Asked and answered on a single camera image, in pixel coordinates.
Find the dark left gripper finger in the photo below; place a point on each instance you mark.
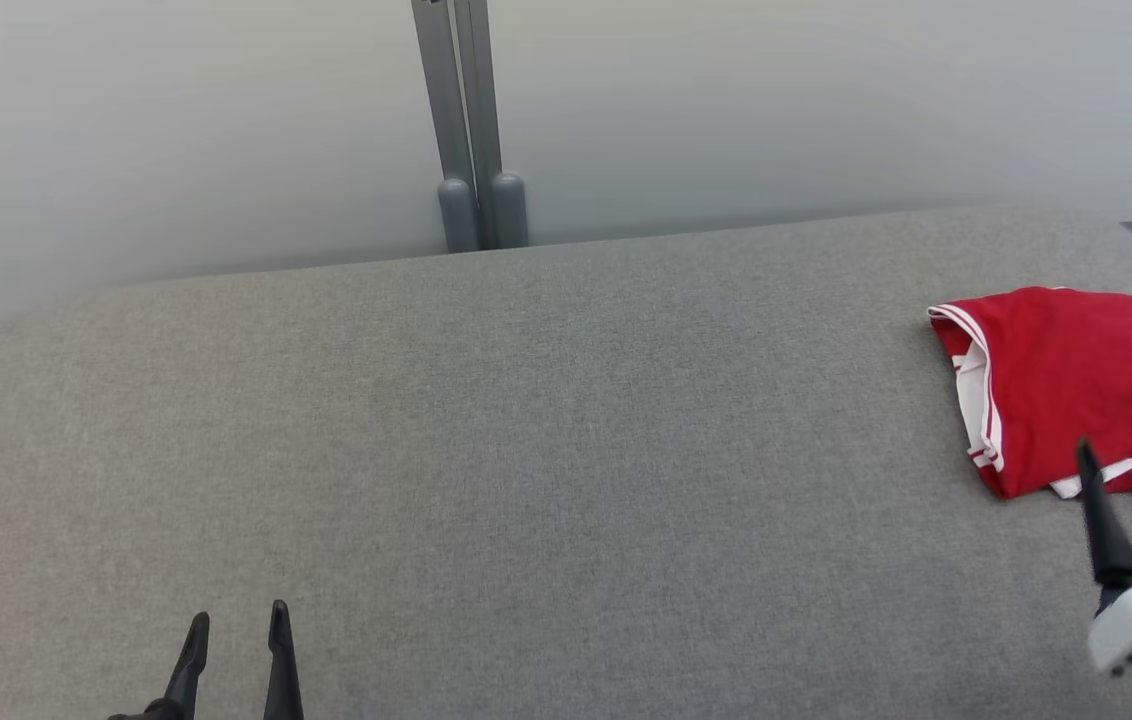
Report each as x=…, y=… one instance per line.
x=283, y=690
x=188, y=680

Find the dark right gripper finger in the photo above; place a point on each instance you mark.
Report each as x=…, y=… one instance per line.
x=1111, y=540

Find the red and white jersey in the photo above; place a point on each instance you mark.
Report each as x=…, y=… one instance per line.
x=1076, y=370

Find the grey partition post with foot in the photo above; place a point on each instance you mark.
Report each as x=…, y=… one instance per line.
x=508, y=210
x=459, y=215

